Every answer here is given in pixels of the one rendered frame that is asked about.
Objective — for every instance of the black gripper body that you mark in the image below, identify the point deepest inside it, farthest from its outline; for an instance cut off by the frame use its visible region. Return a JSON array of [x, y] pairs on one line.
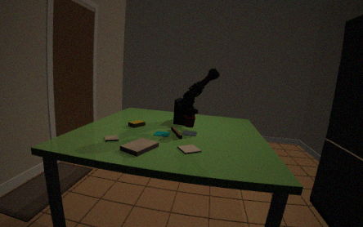
[[191, 109]]

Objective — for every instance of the tan flat square tile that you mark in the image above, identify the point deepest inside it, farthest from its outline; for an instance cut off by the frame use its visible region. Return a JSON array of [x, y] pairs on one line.
[[189, 149]]

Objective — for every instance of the yellow rectangular block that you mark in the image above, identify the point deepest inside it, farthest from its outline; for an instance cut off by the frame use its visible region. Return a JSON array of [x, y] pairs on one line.
[[137, 123]]

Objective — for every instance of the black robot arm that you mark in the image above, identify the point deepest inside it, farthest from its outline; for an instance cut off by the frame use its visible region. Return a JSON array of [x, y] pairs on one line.
[[197, 88]]

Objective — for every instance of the tan flat box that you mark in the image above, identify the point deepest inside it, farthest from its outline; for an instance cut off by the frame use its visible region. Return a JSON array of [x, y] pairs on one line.
[[139, 147]]

